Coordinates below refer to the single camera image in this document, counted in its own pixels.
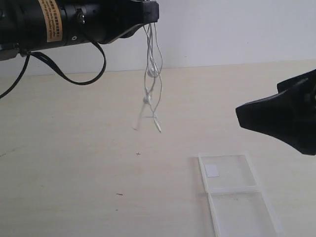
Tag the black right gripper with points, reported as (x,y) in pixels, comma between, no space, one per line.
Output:
(282,115)

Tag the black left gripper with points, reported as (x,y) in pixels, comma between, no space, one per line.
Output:
(105,21)

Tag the white wired earphones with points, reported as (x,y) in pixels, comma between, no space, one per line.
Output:
(152,75)

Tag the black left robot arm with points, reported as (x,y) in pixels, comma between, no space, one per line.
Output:
(31,25)

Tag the white sticker label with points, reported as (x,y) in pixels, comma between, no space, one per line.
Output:
(211,171)

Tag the clear plastic storage case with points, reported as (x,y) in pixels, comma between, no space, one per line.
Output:
(237,202)

